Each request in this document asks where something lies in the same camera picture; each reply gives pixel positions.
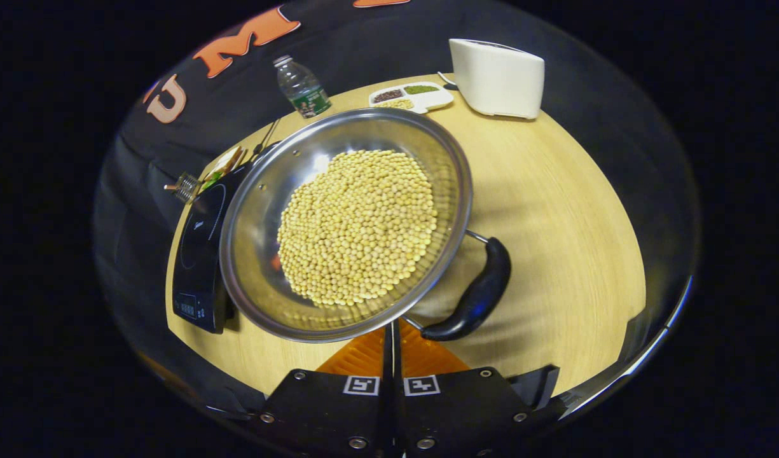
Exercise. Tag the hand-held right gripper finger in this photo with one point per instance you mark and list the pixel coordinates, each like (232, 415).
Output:
(386, 407)
(398, 407)

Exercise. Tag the black induction cooktop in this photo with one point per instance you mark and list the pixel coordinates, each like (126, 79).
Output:
(198, 254)

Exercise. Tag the pile of soybeans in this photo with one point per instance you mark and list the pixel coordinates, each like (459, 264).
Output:
(357, 229)

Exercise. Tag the sandwich with lettuce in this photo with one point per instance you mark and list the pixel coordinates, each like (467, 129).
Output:
(220, 166)

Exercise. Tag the white divided bean dish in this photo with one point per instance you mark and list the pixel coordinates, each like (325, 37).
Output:
(411, 98)

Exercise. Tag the clear plastic water bottle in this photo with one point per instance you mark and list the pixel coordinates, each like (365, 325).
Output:
(303, 89)

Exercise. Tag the white toaster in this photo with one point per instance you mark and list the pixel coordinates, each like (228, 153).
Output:
(497, 79)

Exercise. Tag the black backdrop cloth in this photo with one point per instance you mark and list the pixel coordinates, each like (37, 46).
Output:
(364, 38)

